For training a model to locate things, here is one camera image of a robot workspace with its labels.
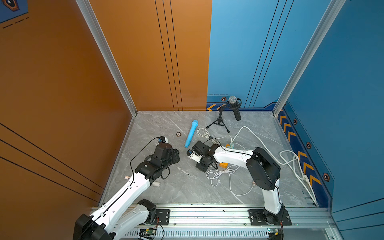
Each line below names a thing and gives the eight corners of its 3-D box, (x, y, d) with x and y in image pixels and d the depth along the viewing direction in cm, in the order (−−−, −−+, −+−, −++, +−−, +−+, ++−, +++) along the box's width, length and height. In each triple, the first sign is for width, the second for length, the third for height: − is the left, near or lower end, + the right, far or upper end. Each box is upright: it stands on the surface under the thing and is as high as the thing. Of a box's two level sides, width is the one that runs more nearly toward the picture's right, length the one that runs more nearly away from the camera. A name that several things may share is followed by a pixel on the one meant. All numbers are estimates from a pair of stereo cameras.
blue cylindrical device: (182, 146, 102) (182, 143, 99) (193, 122, 116) (193, 119, 113) (188, 148, 101) (187, 145, 98) (198, 123, 115) (198, 120, 112)
